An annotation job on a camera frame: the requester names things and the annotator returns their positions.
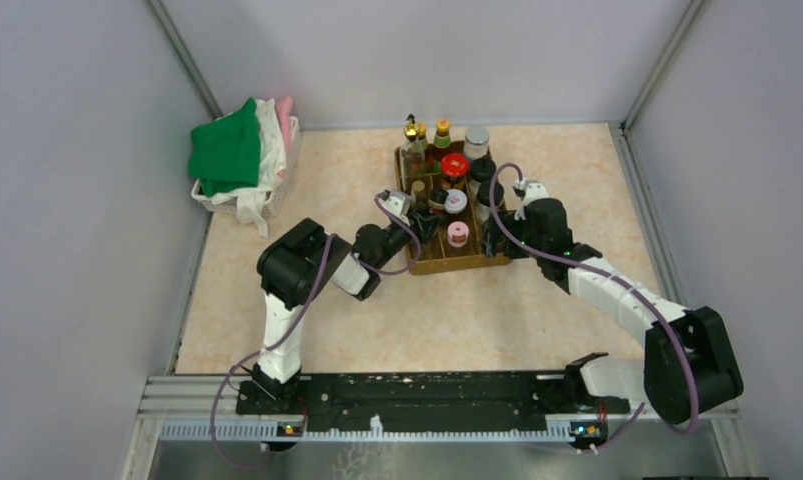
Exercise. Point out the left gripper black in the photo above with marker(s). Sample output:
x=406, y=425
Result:
x=425, y=225

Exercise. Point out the pink cloth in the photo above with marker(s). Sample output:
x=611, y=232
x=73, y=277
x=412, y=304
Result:
x=283, y=107

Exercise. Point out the silver lid salt jar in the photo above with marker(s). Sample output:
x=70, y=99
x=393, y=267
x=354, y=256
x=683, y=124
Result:
x=476, y=142

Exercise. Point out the black lid clear jar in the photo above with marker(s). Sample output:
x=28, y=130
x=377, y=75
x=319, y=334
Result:
x=489, y=193
x=481, y=170

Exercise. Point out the white lid sauce jar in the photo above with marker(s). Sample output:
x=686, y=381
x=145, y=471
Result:
x=455, y=204

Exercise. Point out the white plastic basket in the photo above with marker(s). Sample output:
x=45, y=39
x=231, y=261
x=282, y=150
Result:
x=275, y=198

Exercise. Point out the green cloth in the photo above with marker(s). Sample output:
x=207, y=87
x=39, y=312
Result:
x=226, y=152

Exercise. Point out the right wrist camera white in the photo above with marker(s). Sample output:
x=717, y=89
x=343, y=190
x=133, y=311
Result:
x=528, y=191

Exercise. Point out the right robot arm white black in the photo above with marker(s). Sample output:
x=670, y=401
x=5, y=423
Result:
x=688, y=365

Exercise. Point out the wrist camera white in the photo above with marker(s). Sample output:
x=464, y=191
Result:
x=528, y=191
x=395, y=203

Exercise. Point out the red lid sauce jar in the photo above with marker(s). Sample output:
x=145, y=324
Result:
x=454, y=169

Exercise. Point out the yellow cap chili sauce bottle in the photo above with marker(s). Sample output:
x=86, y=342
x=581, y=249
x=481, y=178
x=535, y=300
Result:
x=422, y=139

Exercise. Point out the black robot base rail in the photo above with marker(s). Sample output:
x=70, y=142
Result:
x=533, y=406

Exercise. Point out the tall glass oil bottle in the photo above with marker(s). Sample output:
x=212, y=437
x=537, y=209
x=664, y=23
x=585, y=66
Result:
x=413, y=152

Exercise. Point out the black cap soy bottle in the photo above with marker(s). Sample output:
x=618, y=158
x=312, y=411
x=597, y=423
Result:
x=436, y=201

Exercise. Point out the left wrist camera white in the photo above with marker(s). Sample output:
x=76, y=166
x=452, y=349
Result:
x=395, y=203

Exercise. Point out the woven wicker divided tray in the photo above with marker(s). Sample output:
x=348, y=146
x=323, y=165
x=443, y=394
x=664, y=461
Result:
x=438, y=256

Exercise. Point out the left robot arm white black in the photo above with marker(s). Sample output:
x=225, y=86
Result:
x=296, y=267

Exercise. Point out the black cap dark jar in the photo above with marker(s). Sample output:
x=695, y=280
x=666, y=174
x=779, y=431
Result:
x=490, y=239

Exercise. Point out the pink lid spice jar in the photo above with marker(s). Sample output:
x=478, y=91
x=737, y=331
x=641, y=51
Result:
x=457, y=234

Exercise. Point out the yellow label pepper shaker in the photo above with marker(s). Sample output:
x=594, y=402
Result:
x=419, y=194

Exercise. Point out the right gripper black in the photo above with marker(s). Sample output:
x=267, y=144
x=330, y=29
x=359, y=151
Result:
x=509, y=214

